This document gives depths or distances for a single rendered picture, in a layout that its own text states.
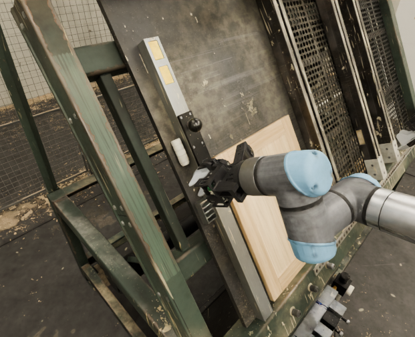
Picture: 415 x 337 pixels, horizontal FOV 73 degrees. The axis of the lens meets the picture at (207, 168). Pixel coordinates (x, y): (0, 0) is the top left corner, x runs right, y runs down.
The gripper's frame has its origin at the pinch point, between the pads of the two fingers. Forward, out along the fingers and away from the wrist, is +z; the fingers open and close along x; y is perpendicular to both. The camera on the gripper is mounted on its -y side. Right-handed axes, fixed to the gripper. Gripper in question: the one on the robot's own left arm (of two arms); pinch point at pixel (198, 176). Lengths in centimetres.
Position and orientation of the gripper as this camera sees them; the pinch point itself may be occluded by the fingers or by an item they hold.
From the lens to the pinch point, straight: 72.8
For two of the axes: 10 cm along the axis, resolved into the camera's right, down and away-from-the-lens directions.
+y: -5.3, 7.1, -4.7
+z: -6.0, 0.8, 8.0
